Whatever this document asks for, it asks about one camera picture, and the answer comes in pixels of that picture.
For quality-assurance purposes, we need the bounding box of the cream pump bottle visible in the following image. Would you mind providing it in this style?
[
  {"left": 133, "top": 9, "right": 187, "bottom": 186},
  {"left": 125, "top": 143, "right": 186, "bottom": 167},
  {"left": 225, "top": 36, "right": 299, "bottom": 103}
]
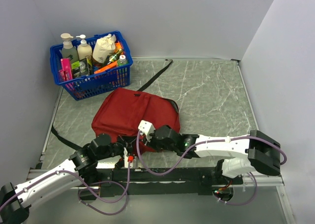
[{"left": 76, "top": 34, "right": 93, "bottom": 60}]

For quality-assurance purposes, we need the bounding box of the dark green box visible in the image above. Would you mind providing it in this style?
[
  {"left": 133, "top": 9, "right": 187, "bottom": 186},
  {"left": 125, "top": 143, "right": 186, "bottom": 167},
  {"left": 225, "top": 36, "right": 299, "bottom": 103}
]
[{"left": 71, "top": 58, "right": 94, "bottom": 78}]

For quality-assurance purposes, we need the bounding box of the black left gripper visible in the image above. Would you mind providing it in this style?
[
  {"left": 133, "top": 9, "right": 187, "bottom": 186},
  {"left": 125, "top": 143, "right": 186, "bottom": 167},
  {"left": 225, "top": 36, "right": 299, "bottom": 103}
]
[{"left": 97, "top": 134, "right": 137, "bottom": 160}]

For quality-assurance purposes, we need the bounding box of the green glass bottle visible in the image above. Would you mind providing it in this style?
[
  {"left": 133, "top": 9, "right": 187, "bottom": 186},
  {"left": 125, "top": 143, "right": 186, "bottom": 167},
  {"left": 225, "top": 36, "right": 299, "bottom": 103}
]
[{"left": 109, "top": 49, "right": 124, "bottom": 63}]

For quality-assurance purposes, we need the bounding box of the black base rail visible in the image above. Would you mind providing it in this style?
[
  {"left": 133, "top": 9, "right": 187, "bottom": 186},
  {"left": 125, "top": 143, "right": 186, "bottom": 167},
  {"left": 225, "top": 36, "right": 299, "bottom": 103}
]
[{"left": 83, "top": 167, "right": 243, "bottom": 198}]

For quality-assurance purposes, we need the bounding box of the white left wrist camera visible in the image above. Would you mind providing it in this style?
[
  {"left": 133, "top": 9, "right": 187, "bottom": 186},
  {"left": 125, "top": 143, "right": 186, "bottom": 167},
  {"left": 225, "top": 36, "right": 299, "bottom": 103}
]
[{"left": 124, "top": 148, "right": 137, "bottom": 169}]

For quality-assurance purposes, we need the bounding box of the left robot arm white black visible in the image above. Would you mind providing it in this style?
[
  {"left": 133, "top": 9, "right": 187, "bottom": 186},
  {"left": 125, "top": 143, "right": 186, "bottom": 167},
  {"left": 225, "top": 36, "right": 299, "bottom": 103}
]
[{"left": 0, "top": 134, "right": 125, "bottom": 224}]

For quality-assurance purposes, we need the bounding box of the pink box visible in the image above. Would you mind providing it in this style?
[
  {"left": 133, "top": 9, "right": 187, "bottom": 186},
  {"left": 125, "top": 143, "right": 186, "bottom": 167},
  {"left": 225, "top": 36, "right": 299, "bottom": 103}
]
[{"left": 59, "top": 58, "right": 73, "bottom": 82}]

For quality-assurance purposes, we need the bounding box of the red backpack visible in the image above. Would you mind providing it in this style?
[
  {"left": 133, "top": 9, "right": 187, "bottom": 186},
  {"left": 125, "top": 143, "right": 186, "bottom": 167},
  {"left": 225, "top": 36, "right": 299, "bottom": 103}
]
[{"left": 50, "top": 60, "right": 181, "bottom": 154}]

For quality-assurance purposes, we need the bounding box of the blue plastic basket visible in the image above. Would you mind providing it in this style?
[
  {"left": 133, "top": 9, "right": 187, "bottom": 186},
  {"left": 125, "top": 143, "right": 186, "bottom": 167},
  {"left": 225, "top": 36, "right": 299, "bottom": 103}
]
[{"left": 50, "top": 31, "right": 134, "bottom": 101}]

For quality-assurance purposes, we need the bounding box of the beige cloth bag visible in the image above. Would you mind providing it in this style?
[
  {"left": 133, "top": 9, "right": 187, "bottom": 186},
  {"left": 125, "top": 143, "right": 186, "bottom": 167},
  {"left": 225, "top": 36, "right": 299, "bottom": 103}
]
[{"left": 92, "top": 34, "right": 116, "bottom": 64}]

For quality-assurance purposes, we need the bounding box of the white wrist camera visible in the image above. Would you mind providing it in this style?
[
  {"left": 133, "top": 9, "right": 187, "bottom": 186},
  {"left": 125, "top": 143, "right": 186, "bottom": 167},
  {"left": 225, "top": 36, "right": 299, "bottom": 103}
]
[
  {"left": 138, "top": 120, "right": 155, "bottom": 138},
  {"left": 124, "top": 148, "right": 137, "bottom": 169}
]

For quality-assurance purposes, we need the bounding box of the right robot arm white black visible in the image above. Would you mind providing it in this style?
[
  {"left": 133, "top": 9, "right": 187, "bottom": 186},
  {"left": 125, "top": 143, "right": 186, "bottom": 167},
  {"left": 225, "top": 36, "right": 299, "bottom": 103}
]
[{"left": 139, "top": 125, "right": 282, "bottom": 184}]

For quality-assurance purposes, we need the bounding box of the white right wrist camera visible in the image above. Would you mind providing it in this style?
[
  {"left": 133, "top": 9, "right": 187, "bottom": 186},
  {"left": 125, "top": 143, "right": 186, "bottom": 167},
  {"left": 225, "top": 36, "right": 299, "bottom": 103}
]
[{"left": 138, "top": 120, "right": 155, "bottom": 138}]

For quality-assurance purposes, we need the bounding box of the grey-green pump bottle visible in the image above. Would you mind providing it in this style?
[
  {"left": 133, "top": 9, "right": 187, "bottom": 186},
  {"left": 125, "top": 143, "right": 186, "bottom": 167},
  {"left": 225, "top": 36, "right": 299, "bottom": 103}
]
[{"left": 61, "top": 33, "right": 79, "bottom": 64}]

